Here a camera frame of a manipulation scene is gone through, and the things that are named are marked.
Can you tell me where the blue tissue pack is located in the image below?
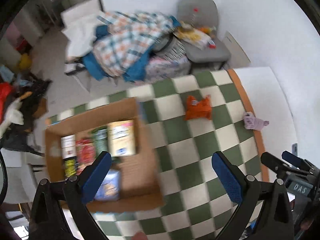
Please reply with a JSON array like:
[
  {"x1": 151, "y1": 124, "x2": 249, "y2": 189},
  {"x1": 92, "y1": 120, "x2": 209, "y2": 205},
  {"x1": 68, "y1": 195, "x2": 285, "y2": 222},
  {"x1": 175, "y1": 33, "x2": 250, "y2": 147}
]
[{"x1": 94, "y1": 169, "x2": 120, "y2": 202}]

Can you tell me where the red floral packet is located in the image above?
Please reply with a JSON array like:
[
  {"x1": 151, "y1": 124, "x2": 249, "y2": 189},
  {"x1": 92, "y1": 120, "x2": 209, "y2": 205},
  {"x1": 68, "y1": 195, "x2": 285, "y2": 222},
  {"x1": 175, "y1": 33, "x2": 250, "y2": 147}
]
[{"x1": 75, "y1": 138, "x2": 96, "y2": 175}]

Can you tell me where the white cigarette carton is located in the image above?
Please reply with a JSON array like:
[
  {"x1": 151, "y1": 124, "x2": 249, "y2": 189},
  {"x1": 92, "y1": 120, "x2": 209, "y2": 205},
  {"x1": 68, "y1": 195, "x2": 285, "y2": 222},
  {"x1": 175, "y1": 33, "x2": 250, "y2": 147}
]
[{"x1": 61, "y1": 135, "x2": 76, "y2": 159}]

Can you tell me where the green wipes packet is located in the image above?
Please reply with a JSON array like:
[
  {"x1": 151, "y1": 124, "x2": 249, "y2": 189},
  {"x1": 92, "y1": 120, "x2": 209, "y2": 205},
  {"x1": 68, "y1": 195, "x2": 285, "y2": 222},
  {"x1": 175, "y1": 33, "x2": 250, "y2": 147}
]
[{"x1": 91, "y1": 126, "x2": 108, "y2": 157}]

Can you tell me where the orange wipes packet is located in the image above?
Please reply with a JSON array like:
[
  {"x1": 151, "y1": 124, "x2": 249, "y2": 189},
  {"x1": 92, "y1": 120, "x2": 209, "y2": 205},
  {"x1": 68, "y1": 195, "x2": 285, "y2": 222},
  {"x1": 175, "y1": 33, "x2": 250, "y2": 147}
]
[{"x1": 185, "y1": 95, "x2": 212, "y2": 120}]

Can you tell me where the black shoe wipes packet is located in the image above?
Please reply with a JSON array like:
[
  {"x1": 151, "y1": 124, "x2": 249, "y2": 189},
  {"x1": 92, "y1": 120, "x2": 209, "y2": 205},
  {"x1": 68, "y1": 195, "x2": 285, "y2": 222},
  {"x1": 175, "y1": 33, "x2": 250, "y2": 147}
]
[{"x1": 63, "y1": 157, "x2": 78, "y2": 178}]

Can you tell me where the brown cardboard box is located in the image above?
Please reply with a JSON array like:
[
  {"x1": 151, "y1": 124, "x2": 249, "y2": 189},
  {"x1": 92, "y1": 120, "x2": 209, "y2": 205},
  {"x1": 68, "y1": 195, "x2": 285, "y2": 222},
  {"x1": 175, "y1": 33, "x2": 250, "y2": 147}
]
[{"x1": 44, "y1": 98, "x2": 164, "y2": 213}]

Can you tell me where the purple fuzzy sock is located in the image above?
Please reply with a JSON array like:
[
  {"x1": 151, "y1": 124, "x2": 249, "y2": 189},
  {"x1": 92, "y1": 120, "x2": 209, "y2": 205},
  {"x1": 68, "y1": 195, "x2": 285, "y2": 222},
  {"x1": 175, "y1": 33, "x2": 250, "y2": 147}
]
[{"x1": 243, "y1": 112, "x2": 270, "y2": 131}]

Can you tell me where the white chair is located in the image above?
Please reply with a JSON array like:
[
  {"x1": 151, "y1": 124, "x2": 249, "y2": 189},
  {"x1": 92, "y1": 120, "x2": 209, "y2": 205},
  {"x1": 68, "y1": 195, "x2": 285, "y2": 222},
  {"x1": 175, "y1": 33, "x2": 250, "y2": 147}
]
[{"x1": 1, "y1": 148, "x2": 46, "y2": 204}]

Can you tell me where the green checkered tablecloth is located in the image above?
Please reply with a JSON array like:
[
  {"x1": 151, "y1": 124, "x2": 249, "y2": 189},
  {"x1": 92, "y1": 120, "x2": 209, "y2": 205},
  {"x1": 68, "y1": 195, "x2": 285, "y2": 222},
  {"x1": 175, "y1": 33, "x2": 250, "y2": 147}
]
[{"x1": 48, "y1": 70, "x2": 268, "y2": 239}]

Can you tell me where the black tripod pile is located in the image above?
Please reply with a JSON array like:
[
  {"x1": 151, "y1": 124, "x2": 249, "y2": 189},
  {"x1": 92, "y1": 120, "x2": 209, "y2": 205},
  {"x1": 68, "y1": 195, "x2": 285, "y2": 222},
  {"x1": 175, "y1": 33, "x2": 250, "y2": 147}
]
[{"x1": 1, "y1": 73, "x2": 53, "y2": 156}]

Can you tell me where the white goose plush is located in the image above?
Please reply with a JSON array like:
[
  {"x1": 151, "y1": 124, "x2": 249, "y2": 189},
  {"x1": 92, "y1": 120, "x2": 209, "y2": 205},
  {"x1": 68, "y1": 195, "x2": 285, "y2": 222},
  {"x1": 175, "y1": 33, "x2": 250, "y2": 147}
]
[{"x1": 0, "y1": 92, "x2": 32, "y2": 138}]

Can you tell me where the red plastic bag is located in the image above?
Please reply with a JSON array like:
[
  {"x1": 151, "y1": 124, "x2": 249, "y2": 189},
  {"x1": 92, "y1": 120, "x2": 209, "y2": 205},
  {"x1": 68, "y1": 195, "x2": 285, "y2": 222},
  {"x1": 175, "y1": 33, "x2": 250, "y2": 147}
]
[{"x1": 0, "y1": 82, "x2": 14, "y2": 112}]

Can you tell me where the floral folded quilt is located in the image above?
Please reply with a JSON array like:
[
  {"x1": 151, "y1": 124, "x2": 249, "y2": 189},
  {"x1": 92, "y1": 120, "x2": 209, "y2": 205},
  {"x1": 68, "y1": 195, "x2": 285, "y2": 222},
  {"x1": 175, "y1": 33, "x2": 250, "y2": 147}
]
[{"x1": 144, "y1": 56, "x2": 191, "y2": 83}]

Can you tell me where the yellow bin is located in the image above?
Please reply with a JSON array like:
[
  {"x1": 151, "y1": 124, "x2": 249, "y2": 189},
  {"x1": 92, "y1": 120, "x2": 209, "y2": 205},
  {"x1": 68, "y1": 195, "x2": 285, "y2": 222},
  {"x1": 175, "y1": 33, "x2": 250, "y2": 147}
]
[{"x1": 18, "y1": 53, "x2": 32, "y2": 71}]

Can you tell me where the yellow snack bag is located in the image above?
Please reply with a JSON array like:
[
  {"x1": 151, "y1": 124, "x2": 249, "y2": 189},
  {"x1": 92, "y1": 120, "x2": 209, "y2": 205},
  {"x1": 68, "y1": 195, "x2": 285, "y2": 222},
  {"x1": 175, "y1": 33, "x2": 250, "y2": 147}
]
[{"x1": 174, "y1": 22, "x2": 216, "y2": 50}]

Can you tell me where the black white patterned cushion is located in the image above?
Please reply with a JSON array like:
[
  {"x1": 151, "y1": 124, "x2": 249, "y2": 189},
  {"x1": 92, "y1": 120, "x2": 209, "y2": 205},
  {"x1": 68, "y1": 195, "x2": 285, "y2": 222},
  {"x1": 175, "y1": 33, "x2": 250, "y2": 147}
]
[{"x1": 152, "y1": 33, "x2": 186, "y2": 61}]

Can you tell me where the white pillow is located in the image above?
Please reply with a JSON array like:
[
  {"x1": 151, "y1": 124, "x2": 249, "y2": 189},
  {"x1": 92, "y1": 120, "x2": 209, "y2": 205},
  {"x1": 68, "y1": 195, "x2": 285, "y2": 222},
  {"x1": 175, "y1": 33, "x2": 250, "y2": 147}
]
[{"x1": 62, "y1": 12, "x2": 104, "y2": 62}]

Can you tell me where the grey chair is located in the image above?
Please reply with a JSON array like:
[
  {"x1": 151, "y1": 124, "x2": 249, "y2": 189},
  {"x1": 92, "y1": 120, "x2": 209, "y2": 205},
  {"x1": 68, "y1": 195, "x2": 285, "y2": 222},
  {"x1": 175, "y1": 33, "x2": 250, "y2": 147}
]
[{"x1": 177, "y1": 0, "x2": 231, "y2": 68}]

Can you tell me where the folding bed frame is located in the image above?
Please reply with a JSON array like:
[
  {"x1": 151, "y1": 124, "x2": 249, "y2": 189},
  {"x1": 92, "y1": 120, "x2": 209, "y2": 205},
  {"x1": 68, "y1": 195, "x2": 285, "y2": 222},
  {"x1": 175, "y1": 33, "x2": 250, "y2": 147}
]
[{"x1": 63, "y1": 61, "x2": 121, "y2": 93}]

